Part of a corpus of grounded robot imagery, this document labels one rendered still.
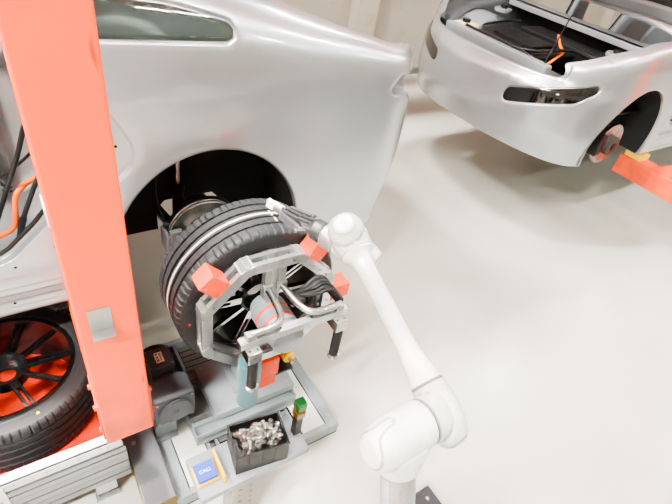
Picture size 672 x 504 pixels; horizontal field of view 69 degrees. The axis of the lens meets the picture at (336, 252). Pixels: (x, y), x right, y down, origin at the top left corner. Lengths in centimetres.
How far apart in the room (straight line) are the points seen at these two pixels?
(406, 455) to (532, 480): 156
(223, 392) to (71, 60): 169
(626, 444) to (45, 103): 307
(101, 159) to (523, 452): 243
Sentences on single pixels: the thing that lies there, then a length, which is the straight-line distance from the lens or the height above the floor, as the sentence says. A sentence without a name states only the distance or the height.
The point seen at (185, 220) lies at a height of 94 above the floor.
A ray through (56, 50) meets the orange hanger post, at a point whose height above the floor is 187.
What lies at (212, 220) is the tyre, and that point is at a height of 115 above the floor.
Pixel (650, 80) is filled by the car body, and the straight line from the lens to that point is 408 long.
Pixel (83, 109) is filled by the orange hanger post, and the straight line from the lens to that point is 117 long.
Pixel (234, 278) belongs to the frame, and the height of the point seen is 108.
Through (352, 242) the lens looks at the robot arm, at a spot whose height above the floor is 140.
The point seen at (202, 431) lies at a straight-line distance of 242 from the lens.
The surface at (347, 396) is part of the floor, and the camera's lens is 275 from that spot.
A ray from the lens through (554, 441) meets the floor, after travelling 305.
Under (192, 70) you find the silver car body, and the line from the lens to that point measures 178.
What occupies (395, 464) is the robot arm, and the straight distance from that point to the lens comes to 135.
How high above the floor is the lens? 223
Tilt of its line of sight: 39 degrees down
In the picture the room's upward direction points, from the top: 11 degrees clockwise
